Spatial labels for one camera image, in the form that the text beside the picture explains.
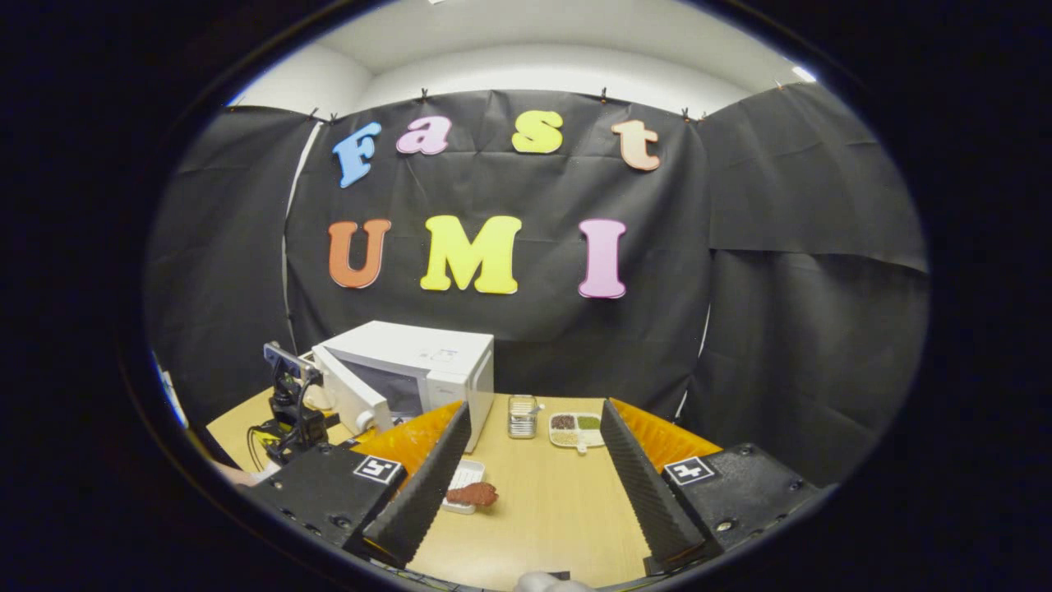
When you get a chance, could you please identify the white toaster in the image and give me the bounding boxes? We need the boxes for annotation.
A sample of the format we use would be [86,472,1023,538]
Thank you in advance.
[298,352,334,412]

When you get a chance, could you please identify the compartment dish with beans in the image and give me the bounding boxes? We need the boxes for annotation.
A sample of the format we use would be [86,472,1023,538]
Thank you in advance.
[548,412,607,454]

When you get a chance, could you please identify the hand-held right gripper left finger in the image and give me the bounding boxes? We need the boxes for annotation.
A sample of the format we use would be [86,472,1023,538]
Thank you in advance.
[247,400,472,570]

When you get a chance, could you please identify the white microwave oven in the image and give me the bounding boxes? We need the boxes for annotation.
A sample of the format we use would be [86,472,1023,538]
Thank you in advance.
[311,321,496,454]

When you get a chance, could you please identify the black backdrop cloth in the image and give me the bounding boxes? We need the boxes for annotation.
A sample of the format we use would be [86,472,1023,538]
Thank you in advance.
[144,82,930,486]

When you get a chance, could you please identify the small white rectangular tray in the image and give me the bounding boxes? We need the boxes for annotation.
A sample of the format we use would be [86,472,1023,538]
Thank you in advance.
[441,460,486,516]

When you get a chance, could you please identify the brown meat piece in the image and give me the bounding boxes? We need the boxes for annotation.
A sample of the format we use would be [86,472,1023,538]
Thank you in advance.
[446,482,500,508]

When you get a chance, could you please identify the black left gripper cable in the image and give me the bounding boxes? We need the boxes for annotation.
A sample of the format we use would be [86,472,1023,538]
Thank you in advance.
[247,421,284,471]

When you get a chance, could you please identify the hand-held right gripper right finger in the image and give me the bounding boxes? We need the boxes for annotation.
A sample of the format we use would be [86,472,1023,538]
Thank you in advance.
[598,397,823,575]

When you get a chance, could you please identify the small metal glass container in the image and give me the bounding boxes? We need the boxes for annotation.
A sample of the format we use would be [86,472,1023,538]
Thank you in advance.
[507,395,539,440]

